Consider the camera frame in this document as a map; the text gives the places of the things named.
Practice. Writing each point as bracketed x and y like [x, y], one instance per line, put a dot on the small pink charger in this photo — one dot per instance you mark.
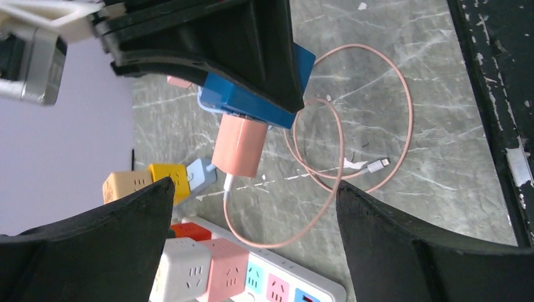
[239, 146]

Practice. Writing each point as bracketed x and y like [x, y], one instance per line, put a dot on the white cube adapter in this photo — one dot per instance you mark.
[182, 274]

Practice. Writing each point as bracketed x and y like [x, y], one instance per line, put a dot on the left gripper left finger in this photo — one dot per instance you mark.
[110, 253]

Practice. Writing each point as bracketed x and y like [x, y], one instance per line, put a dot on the pink power strip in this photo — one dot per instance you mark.
[176, 81]

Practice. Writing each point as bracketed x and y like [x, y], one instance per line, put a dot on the blue cube adapter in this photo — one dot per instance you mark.
[218, 94]

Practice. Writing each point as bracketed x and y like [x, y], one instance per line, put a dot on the peach cube adapter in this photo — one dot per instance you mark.
[124, 183]

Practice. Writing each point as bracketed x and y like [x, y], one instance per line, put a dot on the red cube adapter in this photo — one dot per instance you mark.
[191, 230]

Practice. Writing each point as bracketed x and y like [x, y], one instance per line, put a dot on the light blue plug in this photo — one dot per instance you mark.
[201, 174]

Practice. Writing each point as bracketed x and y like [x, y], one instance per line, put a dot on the yellow cube adapter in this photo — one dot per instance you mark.
[179, 176]

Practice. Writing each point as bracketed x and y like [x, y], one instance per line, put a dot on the black base frame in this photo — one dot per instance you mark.
[496, 41]

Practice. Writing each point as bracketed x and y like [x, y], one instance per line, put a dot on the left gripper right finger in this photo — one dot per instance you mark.
[394, 256]

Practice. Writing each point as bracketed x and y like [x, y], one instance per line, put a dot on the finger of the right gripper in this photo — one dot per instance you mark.
[249, 43]

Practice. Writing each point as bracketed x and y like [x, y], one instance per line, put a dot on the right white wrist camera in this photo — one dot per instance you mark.
[34, 40]

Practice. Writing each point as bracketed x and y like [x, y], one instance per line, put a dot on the pink cube adapter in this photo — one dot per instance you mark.
[227, 272]

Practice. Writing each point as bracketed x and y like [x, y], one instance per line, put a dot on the white power strip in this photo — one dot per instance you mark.
[271, 277]

